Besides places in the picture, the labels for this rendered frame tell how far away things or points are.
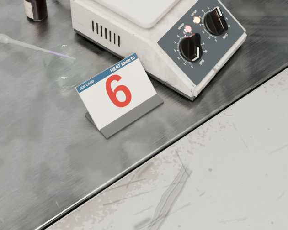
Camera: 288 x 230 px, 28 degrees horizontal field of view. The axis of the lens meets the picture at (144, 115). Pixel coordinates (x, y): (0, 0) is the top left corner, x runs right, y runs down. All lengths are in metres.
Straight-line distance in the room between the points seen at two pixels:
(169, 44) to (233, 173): 0.17
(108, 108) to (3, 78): 0.15
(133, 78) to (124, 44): 0.05
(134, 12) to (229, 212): 0.26
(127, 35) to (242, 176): 0.22
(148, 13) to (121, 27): 0.04
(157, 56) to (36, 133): 0.17
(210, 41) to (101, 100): 0.16
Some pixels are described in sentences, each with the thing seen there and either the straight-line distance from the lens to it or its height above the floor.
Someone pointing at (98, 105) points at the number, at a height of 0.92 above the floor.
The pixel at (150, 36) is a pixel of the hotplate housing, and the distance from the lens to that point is 0.70.
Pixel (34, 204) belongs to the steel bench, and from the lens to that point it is 0.65.
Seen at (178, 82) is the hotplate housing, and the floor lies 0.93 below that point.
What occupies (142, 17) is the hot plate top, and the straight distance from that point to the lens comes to 0.69.
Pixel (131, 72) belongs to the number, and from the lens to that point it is 0.71.
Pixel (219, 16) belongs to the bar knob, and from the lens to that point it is 0.73.
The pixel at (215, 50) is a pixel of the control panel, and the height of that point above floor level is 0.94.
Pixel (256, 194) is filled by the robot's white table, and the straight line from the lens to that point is 0.67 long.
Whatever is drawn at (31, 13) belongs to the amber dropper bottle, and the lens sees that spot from 0.80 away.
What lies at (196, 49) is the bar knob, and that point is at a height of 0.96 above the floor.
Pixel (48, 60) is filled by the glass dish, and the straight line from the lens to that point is 0.75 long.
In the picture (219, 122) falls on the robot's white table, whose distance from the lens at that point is 0.71.
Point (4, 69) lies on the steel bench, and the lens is 0.76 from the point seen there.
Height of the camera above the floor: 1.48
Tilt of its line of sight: 55 degrees down
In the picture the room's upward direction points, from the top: 4 degrees clockwise
